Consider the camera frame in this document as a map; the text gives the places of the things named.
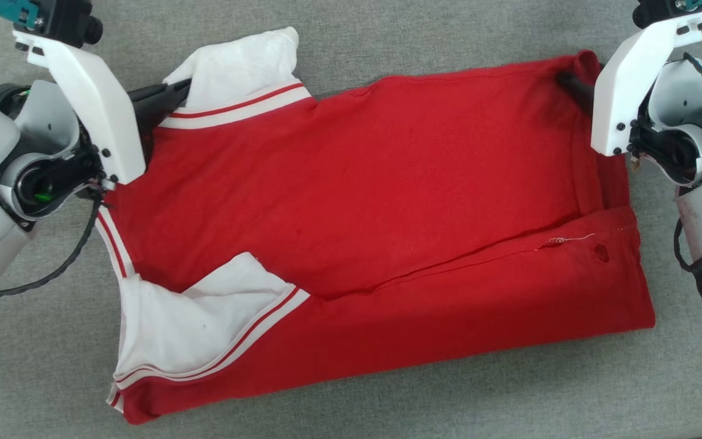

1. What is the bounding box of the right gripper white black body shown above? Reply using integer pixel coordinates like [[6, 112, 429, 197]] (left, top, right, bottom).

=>
[[628, 57, 702, 188]]

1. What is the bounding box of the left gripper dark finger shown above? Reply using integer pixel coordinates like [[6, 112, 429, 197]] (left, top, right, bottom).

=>
[[127, 78, 193, 105], [138, 96, 192, 132]]

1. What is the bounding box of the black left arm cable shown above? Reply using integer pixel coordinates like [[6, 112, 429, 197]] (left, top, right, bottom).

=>
[[0, 186, 107, 301]]

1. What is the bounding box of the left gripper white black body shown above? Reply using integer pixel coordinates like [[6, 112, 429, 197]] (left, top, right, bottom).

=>
[[0, 79, 111, 227]]

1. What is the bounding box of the grey fabric surface cover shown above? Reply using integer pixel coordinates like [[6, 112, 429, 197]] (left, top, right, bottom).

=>
[[0, 0, 702, 439]]

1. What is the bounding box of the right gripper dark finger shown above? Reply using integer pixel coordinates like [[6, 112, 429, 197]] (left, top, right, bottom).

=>
[[555, 70, 599, 112]]

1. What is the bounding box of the red garment with white trim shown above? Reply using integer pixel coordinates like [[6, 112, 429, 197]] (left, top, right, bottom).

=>
[[95, 26, 657, 426]]

